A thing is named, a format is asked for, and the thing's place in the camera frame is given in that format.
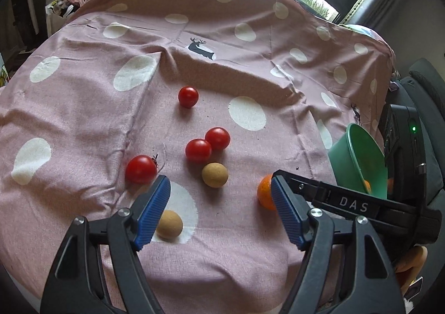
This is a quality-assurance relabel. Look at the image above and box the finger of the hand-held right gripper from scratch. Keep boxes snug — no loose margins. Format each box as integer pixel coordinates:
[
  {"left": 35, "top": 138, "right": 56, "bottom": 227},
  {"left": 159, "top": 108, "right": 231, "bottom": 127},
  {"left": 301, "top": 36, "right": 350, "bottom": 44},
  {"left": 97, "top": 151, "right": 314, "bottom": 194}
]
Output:
[{"left": 274, "top": 170, "right": 443, "bottom": 247}]

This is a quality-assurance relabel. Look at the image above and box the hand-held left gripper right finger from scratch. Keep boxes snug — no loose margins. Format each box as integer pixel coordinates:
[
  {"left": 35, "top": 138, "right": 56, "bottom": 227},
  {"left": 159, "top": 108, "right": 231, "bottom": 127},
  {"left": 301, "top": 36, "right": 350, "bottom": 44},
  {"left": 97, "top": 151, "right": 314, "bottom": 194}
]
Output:
[{"left": 271, "top": 177, "right": 406, "bottom": 314}]

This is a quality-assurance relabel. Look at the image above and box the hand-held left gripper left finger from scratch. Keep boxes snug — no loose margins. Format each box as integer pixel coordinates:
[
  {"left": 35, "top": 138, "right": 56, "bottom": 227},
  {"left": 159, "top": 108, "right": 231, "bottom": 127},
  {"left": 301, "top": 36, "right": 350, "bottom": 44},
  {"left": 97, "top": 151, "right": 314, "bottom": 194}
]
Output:
[{"left": 40, "top": 175, "right": 172, "bottom": 314}]

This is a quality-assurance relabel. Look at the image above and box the small orange mandarin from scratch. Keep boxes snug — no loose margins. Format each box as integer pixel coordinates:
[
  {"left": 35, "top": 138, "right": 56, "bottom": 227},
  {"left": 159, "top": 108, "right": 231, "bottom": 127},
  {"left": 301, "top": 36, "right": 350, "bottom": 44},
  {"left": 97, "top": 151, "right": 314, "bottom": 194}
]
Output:
[{"left": 257, "top": 175, "right": 278, "bottom": 211}]

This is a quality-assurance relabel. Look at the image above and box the green plastic bowl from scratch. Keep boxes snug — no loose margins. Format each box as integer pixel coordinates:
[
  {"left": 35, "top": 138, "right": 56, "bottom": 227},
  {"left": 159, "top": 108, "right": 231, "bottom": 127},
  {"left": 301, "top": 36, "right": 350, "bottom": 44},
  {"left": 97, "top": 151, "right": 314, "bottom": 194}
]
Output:
[{"left": 327, "top": 123, "right": 389, "bottom": 200}]

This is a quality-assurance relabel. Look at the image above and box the person's right hand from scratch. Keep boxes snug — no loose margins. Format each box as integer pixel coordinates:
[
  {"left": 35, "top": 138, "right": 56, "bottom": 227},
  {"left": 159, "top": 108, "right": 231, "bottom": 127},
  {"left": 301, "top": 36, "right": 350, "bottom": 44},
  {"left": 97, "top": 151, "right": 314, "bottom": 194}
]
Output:
[{"left": 395, "top": 246, "right": 428, "bottom": 275}]

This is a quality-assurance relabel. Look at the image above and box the tan longan fruit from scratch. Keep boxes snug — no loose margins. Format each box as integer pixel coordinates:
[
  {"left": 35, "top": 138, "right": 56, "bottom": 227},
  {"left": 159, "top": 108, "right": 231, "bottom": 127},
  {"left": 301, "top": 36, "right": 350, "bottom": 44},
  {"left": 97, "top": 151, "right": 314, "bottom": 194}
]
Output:
[
  {"left": 202, "top": 162, "right": 229, "bottom": 189},
  {"left": 156, "top": 210, "right": 183, "bottom": 241}
]

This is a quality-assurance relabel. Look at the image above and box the red cherry tomato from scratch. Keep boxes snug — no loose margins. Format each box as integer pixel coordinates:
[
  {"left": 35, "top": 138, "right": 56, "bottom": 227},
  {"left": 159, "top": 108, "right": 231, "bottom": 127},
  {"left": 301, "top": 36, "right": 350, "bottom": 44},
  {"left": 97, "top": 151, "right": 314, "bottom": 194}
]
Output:
[
  {"left": 178, "top": 86, "right": 200, "bottom": 109},
  {"left": 185, "top": 138, "right": 212, "bottom": 163},
  {"left": 205, "top": 127, "right": 231, "bottom": 151},
  {"left": 125, "top": 154, "right": 160, "bottom": 185}
]

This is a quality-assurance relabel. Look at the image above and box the pink polka dot blanket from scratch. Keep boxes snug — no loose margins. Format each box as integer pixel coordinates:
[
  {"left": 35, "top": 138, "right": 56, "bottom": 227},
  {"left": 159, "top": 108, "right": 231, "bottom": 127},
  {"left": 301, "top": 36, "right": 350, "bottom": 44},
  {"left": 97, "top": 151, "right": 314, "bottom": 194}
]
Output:
[{"left": 0, "top": 0, "right": 397, "bottom": 314}]

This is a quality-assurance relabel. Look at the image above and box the white printed bag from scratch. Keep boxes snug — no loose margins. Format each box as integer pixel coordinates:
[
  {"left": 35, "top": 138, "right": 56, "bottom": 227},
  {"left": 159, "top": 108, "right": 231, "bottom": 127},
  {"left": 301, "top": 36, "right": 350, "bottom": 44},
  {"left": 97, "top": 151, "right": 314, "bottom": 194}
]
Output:
[{"left": 45, "top": 0, "right": 76, "bottom": 37}]

